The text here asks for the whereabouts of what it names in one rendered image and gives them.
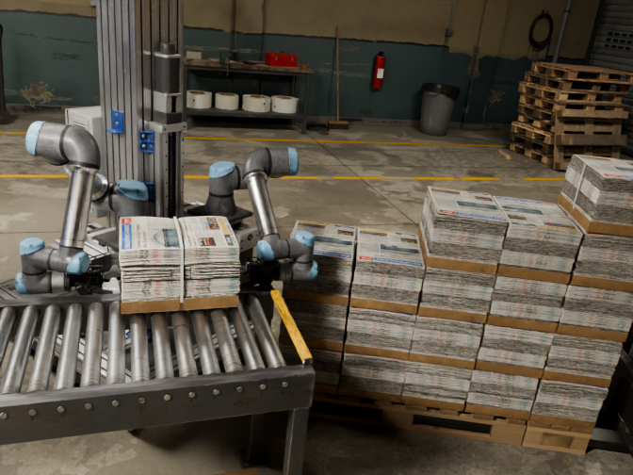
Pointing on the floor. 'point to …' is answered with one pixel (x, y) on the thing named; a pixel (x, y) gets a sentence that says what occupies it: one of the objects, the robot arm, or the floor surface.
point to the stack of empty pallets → (542, 148)
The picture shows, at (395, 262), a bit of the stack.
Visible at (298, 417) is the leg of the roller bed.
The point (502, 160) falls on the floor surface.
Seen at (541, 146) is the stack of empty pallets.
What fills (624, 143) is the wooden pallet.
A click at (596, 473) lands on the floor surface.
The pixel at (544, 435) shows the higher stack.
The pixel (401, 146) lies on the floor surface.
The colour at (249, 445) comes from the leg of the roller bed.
